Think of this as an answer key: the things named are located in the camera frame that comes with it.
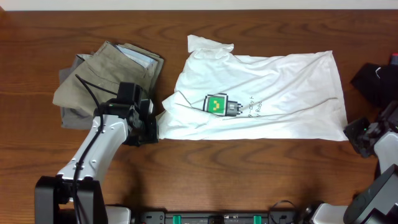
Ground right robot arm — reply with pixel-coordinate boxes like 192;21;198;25
305;101;397;224

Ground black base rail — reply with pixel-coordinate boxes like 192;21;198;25
105;203;315;224

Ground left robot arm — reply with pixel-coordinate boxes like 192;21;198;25
34;82;159;223

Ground black clothes pile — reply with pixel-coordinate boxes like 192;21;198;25
351;63;397;108

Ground folded khaki pants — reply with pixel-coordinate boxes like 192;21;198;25
53;42;164;114

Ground white printed t-shirt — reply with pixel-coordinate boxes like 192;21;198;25
158;35;347;141

